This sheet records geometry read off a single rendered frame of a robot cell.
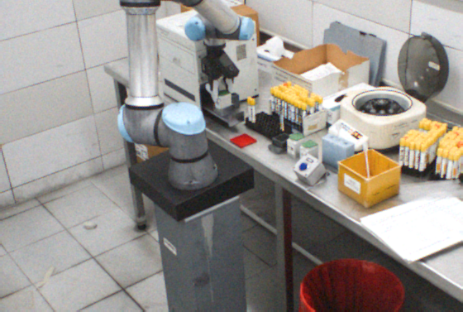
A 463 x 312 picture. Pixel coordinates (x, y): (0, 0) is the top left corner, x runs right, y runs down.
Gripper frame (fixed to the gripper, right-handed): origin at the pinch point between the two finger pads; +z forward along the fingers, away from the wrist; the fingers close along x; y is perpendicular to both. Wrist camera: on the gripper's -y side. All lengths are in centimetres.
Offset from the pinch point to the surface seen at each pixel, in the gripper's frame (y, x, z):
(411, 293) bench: -62, -36, 70
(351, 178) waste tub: -68, 1, 2
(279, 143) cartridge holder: -30.8, -1.3, 6.6
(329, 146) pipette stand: -50, -6, 2
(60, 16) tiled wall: 141, 0, 5
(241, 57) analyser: 9.1, -15.7, -8.2
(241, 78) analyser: 9.1, -15.2, -0.1
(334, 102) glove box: -25.3, -30.8, 2.9
